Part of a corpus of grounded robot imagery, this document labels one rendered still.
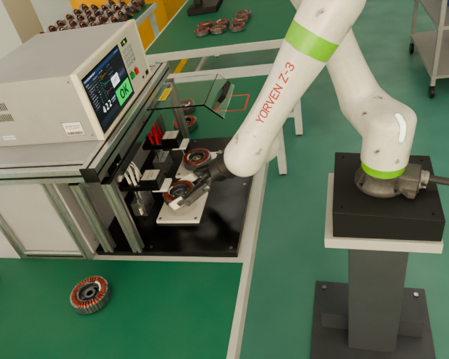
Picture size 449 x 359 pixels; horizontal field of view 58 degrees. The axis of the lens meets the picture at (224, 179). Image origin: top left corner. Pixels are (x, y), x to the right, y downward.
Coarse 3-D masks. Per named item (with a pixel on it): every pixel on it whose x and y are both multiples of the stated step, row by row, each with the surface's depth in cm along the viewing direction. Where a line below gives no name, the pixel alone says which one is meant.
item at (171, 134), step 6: (168, 132) 152; (174, 132) 152; (180, 132) 152; (162, 138) 150; (168, 138) 149; (174, 138) 148; (180, 138) 152; (144, 144) 154; (150, 144) 153; (162, 144) 150; (168, 144) 150; (174, 144) 149; (180, 144) 152; (186, 144) 151; (156, 150) 154; (162, 150) 159
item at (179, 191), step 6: (180, 180) 139; (186, 180) 138; (174, 186) 137; (180, 186) 138; (186, 186) 136; (192, 186) 135; (162, 192) 136; (168, 192) 134; (174, 192) 138; (180, 192) 137; (186, 192) 133; (168, 198) 132; (174, 198) 131; (186, 204) 132
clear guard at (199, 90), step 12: (168, 84) 152; (180, 84) 150; (192, 84) 148; (204, 84) 146; (216, 84) 146; (156, 96) 145; (168, 96) 143; (180, 96) 142; (192, 96) 140; (204, 96) 138; (216, 96) 141; (228, 96) 146; (156, 108) 138; (168, 108) 137; (216, 108) 136
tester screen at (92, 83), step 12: (108, 60) 119; (120, 60) 126; (96, 72) 113; (108, 72) 119; (84, 84) 107; (96, 84) 113; (108, 84) 119; (120, 84) 126; (96, 96) 112; (108, 96) 119; (96, 108) 112; (120, 108) 125
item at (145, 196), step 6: (144, 192) 142; (150, 192) 143; (144, 198) 139; (150, 198) 142; (132, 204) 138; (138, 204) 137; (144, 204) 137; (150, 204) 142; (138, 210) 139; (144, 210) 139
